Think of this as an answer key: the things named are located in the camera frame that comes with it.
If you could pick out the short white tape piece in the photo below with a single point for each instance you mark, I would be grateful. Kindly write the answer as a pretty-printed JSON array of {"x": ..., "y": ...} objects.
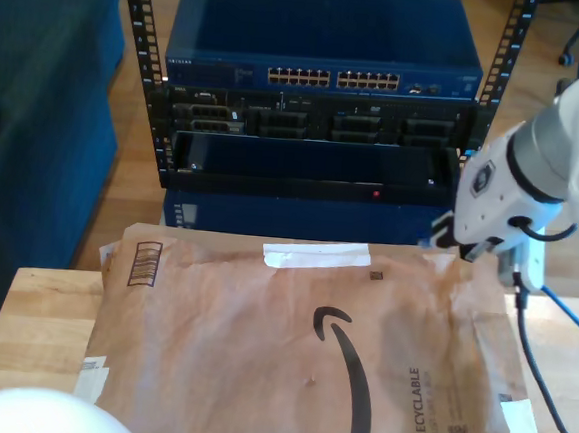
[{"x": 519, "y": 420}]

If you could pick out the black rack server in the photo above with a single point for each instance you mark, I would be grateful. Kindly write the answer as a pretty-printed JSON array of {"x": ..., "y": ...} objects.
[{"x": 323, "y": 110}]

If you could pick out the rolling office chair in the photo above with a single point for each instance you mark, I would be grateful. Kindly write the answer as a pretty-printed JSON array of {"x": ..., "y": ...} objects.
[{"x": 564, "y": 59}]

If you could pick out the brown paper mailer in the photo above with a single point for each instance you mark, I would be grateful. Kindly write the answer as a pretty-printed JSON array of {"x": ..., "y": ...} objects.
[{"x": 211, "y": 320}]

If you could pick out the blue sofa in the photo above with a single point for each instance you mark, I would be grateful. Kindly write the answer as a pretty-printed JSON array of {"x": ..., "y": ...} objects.
[{"x": 35, "y": 131}]

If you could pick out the white shipping label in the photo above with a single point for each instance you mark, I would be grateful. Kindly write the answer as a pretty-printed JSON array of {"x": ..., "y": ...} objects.
[{"x": 91, "y": 381}]

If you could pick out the blue network switch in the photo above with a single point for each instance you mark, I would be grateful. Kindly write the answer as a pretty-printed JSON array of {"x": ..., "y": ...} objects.
[{"x": 324, "y": 28}]

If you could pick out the dark blue equipment case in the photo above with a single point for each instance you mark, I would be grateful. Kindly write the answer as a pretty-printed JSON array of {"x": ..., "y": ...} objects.
[{"x": 319, "y": 219}]

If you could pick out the black rack frame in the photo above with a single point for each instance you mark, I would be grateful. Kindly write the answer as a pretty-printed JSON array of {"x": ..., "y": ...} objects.
[{"x": 143, "y": 29}]

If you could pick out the long white tape strip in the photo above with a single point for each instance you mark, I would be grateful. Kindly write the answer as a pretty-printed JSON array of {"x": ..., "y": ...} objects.
[{"x": 316, "y": 256}]

